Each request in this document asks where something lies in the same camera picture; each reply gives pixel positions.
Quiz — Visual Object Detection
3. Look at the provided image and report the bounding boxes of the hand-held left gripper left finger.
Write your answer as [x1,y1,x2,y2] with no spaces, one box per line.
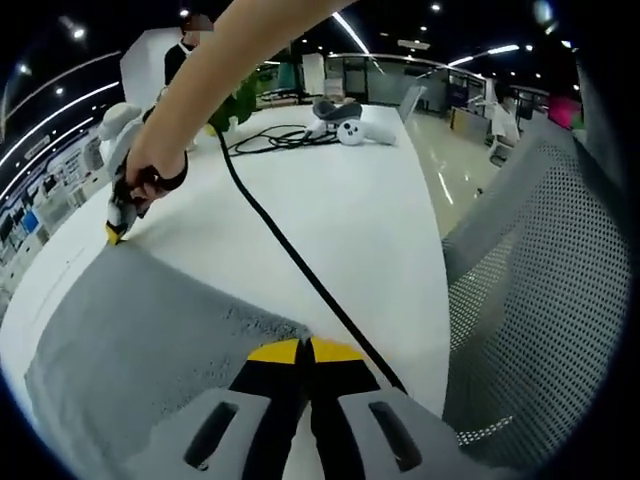
[134,338,307,480]

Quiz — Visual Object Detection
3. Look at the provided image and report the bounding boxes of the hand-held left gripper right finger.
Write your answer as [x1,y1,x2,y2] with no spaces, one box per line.
[307,337,482,480]

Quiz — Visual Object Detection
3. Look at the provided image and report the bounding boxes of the grey towel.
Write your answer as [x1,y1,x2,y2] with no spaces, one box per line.
[23,243,315,454]

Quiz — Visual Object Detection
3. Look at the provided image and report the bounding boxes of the person's right hand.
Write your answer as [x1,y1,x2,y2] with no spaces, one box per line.
[123,144,190,214]

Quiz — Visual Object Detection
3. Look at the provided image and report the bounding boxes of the potted green plant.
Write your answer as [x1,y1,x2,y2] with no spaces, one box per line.
[206,74,260,134]

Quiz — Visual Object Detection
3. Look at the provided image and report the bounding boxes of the white table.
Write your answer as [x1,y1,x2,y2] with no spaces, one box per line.
[0,102,452,419]

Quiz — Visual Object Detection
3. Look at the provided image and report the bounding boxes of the grey mesh chair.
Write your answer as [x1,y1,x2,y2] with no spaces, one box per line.
[441,118,635,480]

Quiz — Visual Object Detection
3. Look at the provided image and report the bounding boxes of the white round controller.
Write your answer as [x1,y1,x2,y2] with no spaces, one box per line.
[336,118,400,148]

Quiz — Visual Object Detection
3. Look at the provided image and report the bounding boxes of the black wrist strap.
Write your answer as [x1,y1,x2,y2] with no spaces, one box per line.
[142,149,191,191]

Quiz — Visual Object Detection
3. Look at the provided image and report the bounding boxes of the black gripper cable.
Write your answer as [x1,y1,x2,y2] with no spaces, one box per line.
[213,122,409,395]

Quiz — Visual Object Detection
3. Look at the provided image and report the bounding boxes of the grey headset strap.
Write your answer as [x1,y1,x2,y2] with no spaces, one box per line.
[311,98,362,125]

